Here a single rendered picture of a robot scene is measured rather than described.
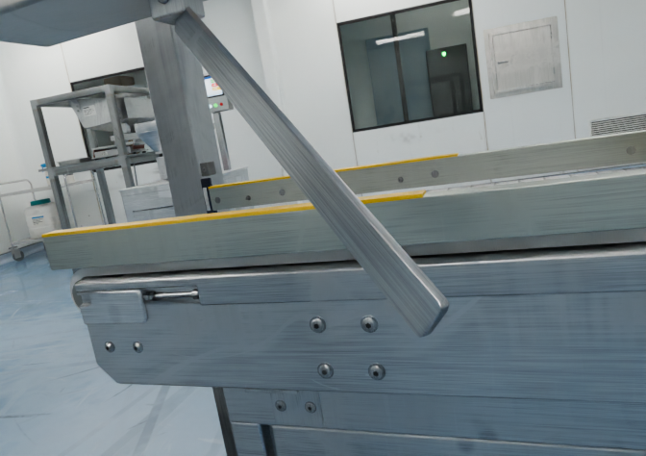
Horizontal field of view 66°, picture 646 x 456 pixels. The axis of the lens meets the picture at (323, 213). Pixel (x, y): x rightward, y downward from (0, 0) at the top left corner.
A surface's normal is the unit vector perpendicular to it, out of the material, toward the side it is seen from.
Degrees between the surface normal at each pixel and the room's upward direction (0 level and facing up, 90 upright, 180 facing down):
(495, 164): 90
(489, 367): 90
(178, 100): 90
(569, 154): 90
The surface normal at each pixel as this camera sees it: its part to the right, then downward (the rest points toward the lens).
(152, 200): -0.20, 0.19
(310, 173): -0.80, 0.17
